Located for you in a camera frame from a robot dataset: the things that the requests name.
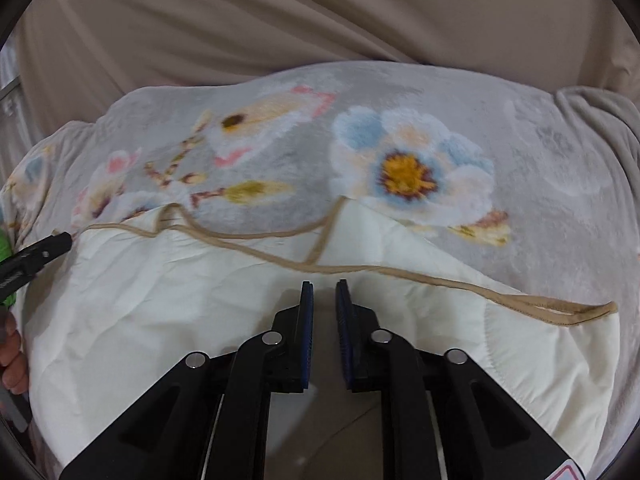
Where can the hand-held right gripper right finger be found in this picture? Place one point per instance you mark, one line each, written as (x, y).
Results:
(344, 340)

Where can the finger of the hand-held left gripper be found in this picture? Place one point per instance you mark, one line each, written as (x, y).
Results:
(37, 257)

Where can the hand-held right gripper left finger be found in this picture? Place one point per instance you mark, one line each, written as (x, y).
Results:
(305, 340)

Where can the cream quilted jacket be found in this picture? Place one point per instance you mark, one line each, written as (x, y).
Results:
(175, 300)

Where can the person's left hand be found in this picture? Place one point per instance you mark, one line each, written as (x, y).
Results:
(12, 360)

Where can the green cloth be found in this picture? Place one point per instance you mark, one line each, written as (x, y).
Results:
(5, 247)

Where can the translucent plastic sheet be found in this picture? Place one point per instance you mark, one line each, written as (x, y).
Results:
(7, 85)

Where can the grey floral fleece blanket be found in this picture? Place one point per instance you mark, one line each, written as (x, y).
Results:
(400, 150)

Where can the beige hanging sheet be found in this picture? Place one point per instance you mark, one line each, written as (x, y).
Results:
(320, 15)

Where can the plain grey fleece blanket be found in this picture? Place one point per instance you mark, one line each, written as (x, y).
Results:
(600, 130)

